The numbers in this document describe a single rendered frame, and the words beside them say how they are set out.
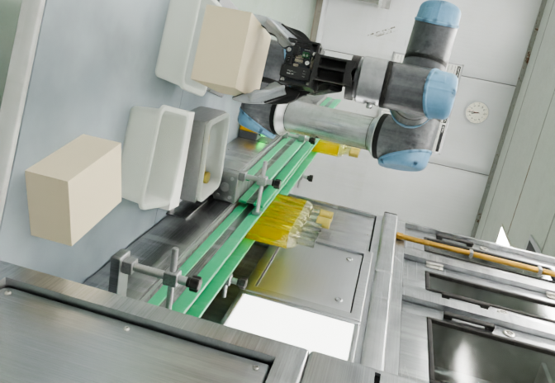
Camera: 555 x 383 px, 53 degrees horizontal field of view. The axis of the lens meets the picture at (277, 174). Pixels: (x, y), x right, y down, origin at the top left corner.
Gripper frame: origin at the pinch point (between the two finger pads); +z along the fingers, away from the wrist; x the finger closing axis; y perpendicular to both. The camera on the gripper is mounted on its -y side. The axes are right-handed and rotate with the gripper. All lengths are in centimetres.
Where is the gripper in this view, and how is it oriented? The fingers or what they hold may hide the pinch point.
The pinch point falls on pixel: (242, 58)
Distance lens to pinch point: 96.9
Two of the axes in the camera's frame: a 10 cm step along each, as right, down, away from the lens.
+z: -9.6, -2.3, 1.8
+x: -2.2, 9.7, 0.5
